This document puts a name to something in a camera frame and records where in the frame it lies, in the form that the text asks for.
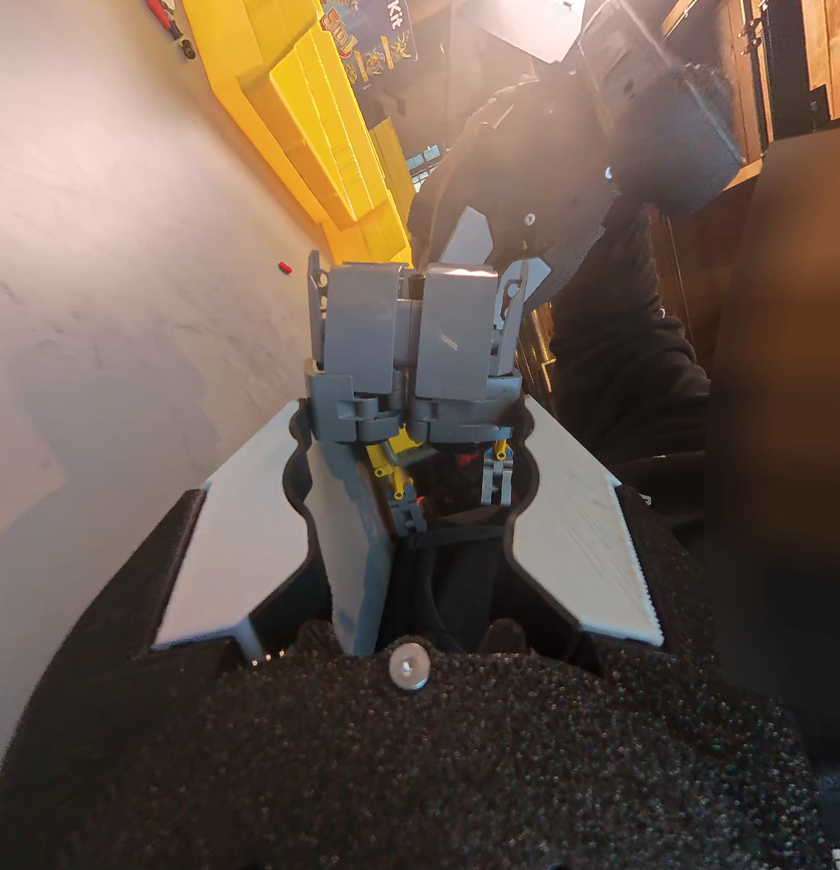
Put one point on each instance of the grey desk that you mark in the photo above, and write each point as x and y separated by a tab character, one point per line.
121	272

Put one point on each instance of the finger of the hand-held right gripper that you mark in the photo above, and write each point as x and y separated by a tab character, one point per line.
471	241
539	282

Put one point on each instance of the red and black toy pieces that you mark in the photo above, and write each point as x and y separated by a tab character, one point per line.
168	17

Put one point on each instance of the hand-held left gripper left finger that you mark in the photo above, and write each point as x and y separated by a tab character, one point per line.
236	544

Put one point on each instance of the grey Lego engine assembly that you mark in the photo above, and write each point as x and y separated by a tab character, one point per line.
365	326

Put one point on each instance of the yellow toy robot body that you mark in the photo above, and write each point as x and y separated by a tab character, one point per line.
352	544

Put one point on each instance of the blue toy kit box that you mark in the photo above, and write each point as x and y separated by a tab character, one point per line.
372	34

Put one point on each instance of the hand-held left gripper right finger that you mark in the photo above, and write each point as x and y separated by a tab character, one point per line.
583	544

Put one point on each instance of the yellow plastic bin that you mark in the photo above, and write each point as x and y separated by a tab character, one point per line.
304	122

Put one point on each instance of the person's right forearm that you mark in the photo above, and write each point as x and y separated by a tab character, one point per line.
630	353

